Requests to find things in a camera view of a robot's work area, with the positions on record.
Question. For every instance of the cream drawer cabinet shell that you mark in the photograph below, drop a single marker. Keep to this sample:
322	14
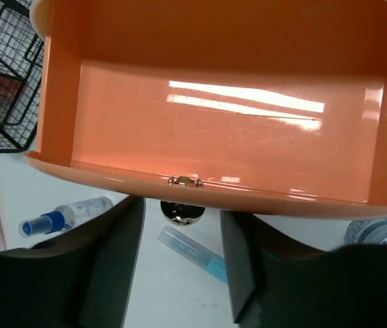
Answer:
38	14

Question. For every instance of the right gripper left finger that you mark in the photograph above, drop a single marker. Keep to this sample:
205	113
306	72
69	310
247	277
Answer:
78	279

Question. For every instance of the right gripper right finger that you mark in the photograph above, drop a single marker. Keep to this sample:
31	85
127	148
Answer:
276	281

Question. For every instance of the black wire mesh file rack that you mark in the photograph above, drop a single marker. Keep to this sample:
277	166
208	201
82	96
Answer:
21	57

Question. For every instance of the orange top drawer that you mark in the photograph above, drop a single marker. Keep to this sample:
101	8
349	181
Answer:
265	107

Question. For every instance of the blue white round jar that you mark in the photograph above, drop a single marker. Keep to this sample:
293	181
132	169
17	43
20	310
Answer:
371	232

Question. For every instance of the blue clear highlighter pen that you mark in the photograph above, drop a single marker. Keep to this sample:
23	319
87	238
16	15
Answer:
197	254

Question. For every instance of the small blue spray bottle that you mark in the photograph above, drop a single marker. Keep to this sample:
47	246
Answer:
65	217

